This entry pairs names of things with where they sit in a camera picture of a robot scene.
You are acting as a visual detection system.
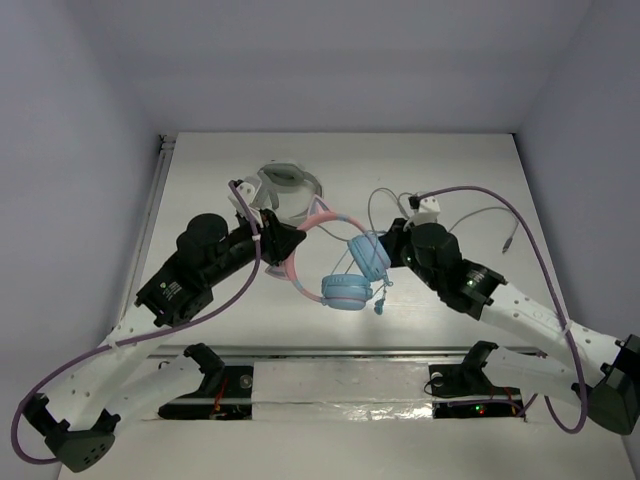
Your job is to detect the pink blue cat-ear headphones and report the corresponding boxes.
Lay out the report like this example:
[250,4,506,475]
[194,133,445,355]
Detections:
[265,196,393,315]

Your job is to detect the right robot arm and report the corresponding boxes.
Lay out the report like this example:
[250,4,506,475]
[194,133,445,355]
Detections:
[381,219,639,435]

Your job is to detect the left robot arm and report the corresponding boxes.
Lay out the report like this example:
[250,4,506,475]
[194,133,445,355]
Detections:
[10,209,306,473]

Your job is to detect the white foil-taped block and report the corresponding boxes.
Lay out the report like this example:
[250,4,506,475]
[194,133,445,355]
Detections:
[251,359,433,422]

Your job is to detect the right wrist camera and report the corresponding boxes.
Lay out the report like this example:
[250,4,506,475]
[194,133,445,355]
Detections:
[408,194,441,226]

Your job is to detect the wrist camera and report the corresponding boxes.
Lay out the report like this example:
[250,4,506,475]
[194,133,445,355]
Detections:
[228,180,260,222]
[408,194,441,226]

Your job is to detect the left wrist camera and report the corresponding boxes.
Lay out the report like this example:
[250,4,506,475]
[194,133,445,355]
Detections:
[228,180,260,222]

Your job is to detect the grey headphone cable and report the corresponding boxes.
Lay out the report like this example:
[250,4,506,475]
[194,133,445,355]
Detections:
[319,187,520,254]

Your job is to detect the aluminium rail frame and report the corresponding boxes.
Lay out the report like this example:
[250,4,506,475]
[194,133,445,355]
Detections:
[106,132,179,334]

